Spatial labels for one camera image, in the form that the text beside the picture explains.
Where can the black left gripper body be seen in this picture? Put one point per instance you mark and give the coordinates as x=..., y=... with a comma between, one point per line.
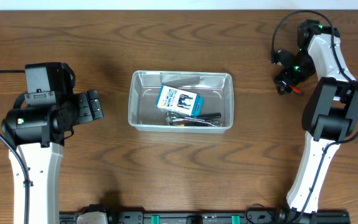
x=82, y=107

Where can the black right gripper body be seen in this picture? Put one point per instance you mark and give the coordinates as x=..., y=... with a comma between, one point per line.
x=301, y=67

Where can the red handled pliers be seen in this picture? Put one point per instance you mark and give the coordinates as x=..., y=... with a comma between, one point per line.
x=296, y=90

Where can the clear plastic container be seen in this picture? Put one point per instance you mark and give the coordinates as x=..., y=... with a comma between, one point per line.
x=215, y=88

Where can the blue white cardboard box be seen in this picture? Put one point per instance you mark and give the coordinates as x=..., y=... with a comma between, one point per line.
x=179, y=101

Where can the silver combination wrench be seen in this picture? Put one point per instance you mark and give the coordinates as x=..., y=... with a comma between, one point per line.
x=197, y=120

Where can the screwdriver yellow black handle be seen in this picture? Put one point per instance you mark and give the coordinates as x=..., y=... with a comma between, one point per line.
x=183, y=124

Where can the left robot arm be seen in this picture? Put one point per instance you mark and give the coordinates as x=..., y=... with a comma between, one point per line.
x=35, y=128

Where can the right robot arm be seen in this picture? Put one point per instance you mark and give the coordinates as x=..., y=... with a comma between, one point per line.
x=331, y=114

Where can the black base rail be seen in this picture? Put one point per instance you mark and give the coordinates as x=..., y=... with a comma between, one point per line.
x=250, y=216

